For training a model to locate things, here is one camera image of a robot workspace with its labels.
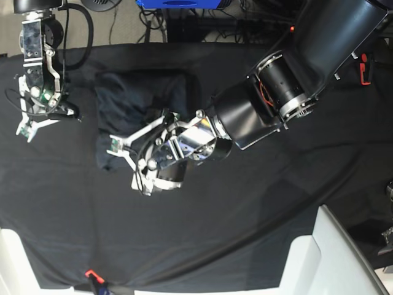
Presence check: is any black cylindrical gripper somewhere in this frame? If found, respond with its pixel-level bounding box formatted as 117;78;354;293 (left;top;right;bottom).
131;158;188;197

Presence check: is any grey right-side gripper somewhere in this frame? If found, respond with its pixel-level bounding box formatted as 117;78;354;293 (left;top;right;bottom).
47;101;80;120

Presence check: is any dark grey long-sleeve T-shirt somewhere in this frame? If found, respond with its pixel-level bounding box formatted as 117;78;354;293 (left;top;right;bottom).
94;69;203;170

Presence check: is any black table cloth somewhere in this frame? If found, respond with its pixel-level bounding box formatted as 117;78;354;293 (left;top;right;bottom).
1;43;392;292

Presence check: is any round grey chair base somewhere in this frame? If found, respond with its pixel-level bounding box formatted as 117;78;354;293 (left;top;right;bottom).
81;0;122;12

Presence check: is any blue clamp at bottom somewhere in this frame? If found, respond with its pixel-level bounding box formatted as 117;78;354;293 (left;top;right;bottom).
85;269;112;295

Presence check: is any blue plastic bin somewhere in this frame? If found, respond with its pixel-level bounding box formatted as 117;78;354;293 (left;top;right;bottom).
136;0;221;9

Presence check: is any white foam block left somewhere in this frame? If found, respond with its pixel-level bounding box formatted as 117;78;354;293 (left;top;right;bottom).
1;229;75;294

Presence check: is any red and black clamp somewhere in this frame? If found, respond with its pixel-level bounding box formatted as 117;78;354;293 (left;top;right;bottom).
359;53;374;86

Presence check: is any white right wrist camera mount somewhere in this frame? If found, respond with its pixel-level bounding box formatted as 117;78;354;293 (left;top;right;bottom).
15;75;67;143

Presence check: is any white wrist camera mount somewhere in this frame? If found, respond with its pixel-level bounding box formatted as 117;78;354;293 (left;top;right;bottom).
15;75;67;143
106;109;180;172

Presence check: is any grey metal bracket right edge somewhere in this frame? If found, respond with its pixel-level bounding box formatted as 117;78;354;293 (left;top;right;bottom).
378;227;393;256

